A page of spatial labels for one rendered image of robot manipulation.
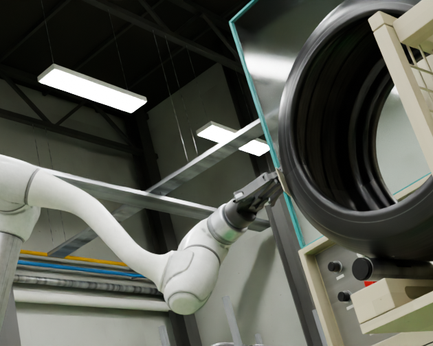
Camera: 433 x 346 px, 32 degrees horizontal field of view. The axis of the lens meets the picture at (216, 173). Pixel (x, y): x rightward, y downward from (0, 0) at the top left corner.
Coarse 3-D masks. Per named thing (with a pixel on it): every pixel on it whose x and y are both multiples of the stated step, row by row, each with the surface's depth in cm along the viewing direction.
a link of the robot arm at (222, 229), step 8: (224, 208) 188; (216, 216) 187; (224, 216) 186; (208, 224) 189; (216, 224) 187; (224, 224) 185; (232, 224) 186; (216, 232) 187; (224, 232) 186; (232, 232) 186; (240, 232) 186; (224, 240) 188; (232, 240) 188
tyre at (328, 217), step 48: (384, 0) 148; (336, 48) 171; (288, 96) 164; (336, 96) 180; (384, 96) 180; (288, 144) 162; (336, 144) 182; (336, 192) 176; (384, 192) 175; (432, 192) 135; (336, 240) 154; (384, 240) 143; (432, 240) 139
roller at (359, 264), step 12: (360, 264) 146; (372, 264) 145; (384, 264) 147; (396, 264) 150; (408, 264) 153; (420, 264) 156; (432, 264) 160; (360, 276) 145; (372, 276) 145; (384, 276) 147; (396, 276) 150; (408, 276) 153; (420, 276) 155; (432, 276) 158
